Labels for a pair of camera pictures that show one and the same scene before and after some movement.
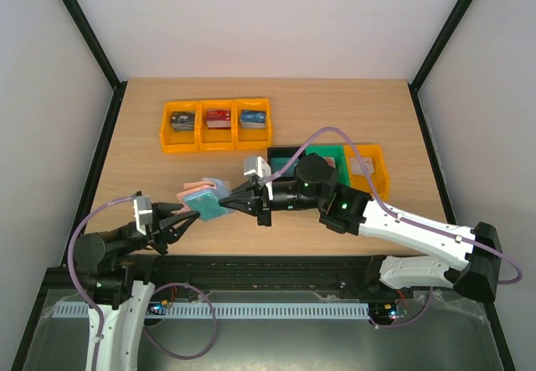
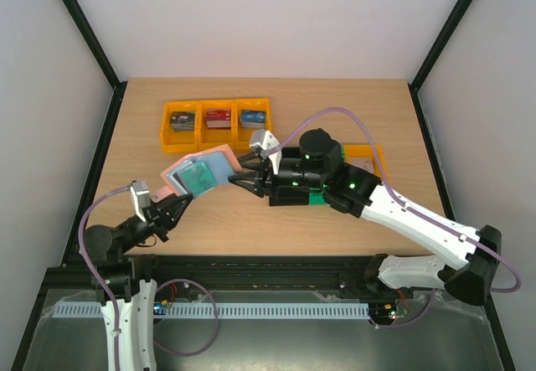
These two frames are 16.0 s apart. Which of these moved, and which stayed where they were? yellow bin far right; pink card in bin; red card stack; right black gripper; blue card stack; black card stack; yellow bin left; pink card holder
Moved: right black gripper; pink card holder
Stayed: pink card in bin; yellow bin left; yellow bin far right; blue card stack; black card stack; red card stack
